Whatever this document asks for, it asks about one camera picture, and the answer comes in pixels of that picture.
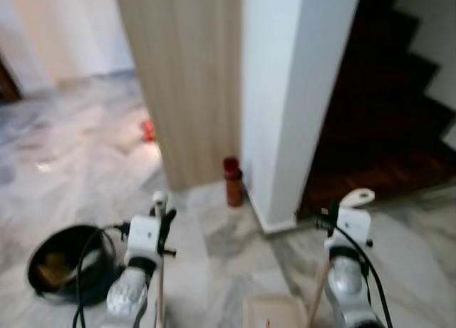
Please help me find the broom with wooden handle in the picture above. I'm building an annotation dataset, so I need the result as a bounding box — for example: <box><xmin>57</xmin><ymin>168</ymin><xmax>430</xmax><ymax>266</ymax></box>
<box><xmin>152</xmin><ymin>191</ymin><xmax>170</xmax><ymax>328</ymax></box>

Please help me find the beige long-handled dustpan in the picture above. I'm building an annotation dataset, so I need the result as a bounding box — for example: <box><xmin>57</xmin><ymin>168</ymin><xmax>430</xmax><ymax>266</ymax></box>
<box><xmin>242</xmin><ymin>188</ymin><xmax>376</xmax><ymax>328</ymax></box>

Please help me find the small red floor object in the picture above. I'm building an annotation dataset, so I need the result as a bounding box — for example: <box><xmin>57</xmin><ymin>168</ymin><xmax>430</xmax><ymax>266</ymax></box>
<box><xmin>141</xmin><ymin>121</ymin><xmax>156</xmax><ymax>143</ymax></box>

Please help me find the red cylindrical bottle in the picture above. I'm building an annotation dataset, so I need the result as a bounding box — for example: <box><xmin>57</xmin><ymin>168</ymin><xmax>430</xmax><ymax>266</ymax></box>
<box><xmin>222</xmin><ymin>156</ymin><xmax>245</xmax><ymax>208</ymax></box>

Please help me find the dark wooden staircase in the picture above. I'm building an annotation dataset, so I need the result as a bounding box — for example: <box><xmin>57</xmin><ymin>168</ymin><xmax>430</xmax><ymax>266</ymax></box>
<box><xmin>298</xmin><ymin>0</ymin><xmax>456</xmax><ymax>218</ymax></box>

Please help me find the brown cardboard scrap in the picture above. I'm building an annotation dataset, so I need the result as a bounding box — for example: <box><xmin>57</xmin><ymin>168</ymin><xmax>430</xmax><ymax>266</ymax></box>
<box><xmin>38</xmin><ymin>252</ymin><xmax>75</xmax><ymax>285</ymax></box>

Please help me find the round black waste bin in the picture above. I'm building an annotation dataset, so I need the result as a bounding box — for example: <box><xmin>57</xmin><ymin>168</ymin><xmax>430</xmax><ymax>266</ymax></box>
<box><xmin>26</xmin><ymin>224</ymin><xmax>120</xmax><ymax>305</ymax></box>

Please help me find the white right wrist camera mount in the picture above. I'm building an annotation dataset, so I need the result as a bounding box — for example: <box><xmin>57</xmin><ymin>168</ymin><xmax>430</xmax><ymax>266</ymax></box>
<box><xmin>334</xmin><ymin>207</ymin><xmax>373</xmax><ymax>248</ymax></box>

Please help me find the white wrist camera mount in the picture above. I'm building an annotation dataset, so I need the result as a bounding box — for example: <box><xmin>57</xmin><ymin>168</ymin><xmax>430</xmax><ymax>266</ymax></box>
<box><xmin>334</xmin><ymin>207</ymin><xmax>373</xmax><ymax>248</ymax></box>
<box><xmin>126</xmin><ymin>215</ymin><xmax>162</xmax><ymax>266</ymax></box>

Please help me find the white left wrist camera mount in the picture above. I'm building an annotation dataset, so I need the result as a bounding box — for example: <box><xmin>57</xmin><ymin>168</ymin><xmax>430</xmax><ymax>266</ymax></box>
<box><xmin>126</xmin><ymin>215</ymin><xmax>162</xmax><ymax>266</ymax></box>

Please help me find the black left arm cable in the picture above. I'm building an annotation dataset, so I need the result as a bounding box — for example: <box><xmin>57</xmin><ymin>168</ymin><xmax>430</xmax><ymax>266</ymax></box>
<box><xmin>71</xmin><ymin>223</ymin><xmax>133</xmax><ymax>328</ymax></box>

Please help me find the light wooden wall panel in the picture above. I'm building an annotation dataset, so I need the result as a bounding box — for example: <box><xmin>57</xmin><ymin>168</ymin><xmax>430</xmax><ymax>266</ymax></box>
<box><xmin>113</xmin><ymin>0</ymin><xmax>244</xmax><ymax>192</ymax></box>

